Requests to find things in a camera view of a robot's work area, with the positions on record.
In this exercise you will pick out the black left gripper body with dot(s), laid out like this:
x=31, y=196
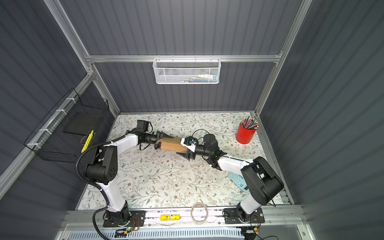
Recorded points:
x=152, y=139

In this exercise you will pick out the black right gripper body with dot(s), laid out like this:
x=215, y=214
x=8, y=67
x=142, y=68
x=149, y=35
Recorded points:
x=201, y=151

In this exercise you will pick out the brown cardboard box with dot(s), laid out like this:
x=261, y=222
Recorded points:
x=173, y=144

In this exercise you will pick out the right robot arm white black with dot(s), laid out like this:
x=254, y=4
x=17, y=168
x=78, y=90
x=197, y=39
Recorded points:
x=262, y=181

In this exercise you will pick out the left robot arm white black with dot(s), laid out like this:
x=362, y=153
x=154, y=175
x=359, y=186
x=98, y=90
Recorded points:
x=101, y=162

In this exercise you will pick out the red metal pencil cup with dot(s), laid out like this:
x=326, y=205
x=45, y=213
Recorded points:
x=244, y=136

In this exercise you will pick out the teal calculator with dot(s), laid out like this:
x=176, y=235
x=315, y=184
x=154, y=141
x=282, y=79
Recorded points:
x=239, y=181

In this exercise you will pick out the bundle of coloured pencils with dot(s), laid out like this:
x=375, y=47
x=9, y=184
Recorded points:
x=249, y=123

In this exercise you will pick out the yellow striped tool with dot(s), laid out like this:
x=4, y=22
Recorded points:
x=88, y=141

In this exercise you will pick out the black foam pad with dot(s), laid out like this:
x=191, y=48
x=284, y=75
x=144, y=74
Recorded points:
x=82, y=124

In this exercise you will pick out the markers in white basket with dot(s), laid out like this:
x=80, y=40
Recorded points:
x=204, y=78

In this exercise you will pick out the clear tape roll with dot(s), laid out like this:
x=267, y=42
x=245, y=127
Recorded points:
x=199, y=213

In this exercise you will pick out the yellow spirit level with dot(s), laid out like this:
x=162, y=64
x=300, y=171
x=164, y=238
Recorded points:
x=170, y=217

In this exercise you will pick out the white wire mesh basket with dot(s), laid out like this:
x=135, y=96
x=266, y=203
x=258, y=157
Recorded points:
x=168, y=72

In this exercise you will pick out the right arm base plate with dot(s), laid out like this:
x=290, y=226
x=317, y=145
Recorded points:
x=239, y=216

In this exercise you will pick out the black wire mesh basket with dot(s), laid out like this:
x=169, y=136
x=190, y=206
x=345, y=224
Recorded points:
x=50, y=143

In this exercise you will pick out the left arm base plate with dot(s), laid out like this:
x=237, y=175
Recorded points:
x=128, y=219

